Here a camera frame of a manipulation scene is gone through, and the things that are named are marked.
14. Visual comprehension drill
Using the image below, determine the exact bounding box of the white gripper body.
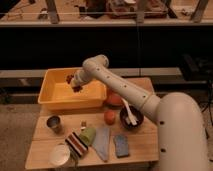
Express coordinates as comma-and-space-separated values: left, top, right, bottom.
71, 69, 91, 88

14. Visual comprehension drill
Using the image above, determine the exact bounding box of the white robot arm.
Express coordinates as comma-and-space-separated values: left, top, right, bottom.
70, 55, 210, 171

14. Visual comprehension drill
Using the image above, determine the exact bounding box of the yellow plastic tray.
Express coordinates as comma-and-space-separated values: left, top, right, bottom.
38, 68, 107, 110

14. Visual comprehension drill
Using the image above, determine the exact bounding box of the orange red box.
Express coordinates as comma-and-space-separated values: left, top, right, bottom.
106, 89, 123, 107

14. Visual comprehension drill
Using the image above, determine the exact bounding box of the orange fruit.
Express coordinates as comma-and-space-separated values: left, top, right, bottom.
104, 110, 116, 125

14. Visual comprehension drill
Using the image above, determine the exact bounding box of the small metal cup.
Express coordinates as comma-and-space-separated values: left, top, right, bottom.
46, 115, 62, 134

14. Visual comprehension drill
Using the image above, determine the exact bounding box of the green cup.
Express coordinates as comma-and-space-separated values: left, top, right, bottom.
79, 127, 96, 146

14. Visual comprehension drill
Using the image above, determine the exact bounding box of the white plastic spoon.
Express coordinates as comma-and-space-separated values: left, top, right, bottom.
123, 99, 137, 126

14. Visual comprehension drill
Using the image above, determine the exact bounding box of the wooden folding table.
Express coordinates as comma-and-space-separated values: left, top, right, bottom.
24, 77, 161, 171

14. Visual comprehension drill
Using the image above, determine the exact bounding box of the dark round bowl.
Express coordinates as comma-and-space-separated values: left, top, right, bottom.
119, 106, 144, 130

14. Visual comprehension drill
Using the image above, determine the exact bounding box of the striped cloth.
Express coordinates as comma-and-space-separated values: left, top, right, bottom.
65, 132, 88, 158

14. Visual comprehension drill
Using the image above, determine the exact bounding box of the blue sponge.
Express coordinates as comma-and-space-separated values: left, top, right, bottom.
113, 134, 129, 158

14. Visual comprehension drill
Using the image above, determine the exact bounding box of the white round lid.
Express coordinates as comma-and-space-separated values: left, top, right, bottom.
49, 144, 70, 166

